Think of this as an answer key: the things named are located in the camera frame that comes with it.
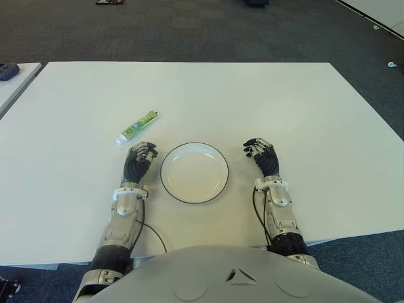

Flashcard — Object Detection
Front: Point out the thin grey cable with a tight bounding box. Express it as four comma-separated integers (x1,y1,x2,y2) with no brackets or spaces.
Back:
383,18,404,32

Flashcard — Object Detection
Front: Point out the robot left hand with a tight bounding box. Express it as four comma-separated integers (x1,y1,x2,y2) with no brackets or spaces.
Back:
121,141,159,186

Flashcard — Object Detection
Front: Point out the dark blue controller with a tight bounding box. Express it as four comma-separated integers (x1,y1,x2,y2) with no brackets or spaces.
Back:
0,62,20,82

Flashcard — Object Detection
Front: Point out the green white toothpaste tube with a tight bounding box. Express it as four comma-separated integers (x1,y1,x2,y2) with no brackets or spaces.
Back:
115,110,161,146

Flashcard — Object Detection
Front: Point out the grey robot torso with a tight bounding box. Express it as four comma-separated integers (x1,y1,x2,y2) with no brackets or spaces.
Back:
85,244,384,303

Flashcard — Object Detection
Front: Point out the white background table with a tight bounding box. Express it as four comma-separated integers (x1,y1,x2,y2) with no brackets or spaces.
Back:
336,0,404,40

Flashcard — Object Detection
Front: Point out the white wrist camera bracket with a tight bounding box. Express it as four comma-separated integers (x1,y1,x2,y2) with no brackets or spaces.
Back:
254,177,290,192
112,187,150,200

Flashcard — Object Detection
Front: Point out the white plate with black rim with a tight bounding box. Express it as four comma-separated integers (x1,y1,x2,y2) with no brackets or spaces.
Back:
160,141,229,204

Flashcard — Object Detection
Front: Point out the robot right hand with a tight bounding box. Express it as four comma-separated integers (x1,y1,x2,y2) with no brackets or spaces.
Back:
242,137,282,178

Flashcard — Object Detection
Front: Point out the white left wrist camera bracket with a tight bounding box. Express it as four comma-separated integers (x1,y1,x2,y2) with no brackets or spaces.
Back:
112,187,150,200

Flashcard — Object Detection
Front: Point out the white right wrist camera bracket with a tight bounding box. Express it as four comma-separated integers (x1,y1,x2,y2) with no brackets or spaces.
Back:
254,177,290,192

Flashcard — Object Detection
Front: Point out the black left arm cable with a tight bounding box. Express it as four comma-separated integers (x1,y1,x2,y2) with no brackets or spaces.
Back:
131,197,167,253

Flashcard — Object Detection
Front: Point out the black metal bracket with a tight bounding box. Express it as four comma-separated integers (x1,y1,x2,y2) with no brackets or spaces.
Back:
0,276,21,296

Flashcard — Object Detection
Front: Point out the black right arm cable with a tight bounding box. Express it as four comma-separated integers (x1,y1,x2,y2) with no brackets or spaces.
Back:
252,187,272,247

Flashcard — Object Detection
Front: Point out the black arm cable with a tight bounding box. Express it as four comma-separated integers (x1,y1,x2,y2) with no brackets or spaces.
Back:
131,197,167,253
252,187,272,247

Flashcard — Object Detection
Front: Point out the white side table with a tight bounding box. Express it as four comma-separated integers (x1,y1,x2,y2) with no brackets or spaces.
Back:
0,62,44,117

